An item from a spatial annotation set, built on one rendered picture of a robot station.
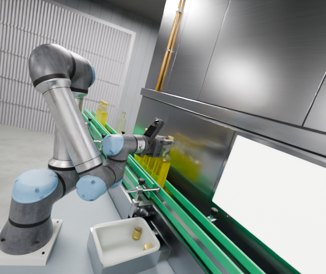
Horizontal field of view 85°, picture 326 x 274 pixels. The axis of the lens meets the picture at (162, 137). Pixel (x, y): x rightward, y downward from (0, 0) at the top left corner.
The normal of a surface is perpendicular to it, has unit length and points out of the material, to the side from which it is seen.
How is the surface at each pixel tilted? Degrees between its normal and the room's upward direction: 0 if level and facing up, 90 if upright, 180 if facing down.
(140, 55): 90
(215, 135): 90
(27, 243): 72
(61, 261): 0
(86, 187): 89
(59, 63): 53
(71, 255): 0
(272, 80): 90
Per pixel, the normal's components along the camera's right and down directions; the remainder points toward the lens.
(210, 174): -0.80, -0.11
